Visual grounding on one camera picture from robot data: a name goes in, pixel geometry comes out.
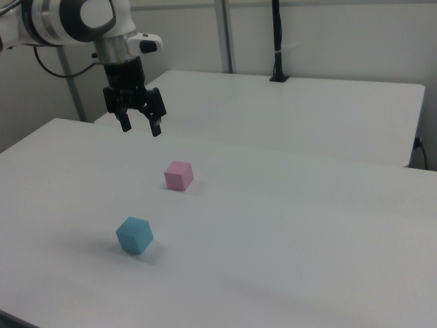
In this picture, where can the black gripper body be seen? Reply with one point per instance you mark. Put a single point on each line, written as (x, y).
(124, 75)

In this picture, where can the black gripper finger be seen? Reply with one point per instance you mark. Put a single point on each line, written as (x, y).
(125, 123)
(156, 102)

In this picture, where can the blue foam cube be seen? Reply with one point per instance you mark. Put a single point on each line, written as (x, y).
(134, 235)

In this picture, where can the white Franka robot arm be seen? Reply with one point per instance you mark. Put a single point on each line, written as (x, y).
(58, 20)

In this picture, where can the pink foam cube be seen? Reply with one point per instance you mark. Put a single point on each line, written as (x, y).
(178, 176)

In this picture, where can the white rectangular table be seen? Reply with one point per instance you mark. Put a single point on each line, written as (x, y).
(290, 109)

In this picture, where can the slanted grey metal post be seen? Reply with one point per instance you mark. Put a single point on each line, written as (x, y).
(76, 99)

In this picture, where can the grey metal partition post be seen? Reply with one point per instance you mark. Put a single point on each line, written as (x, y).
(227, 34)

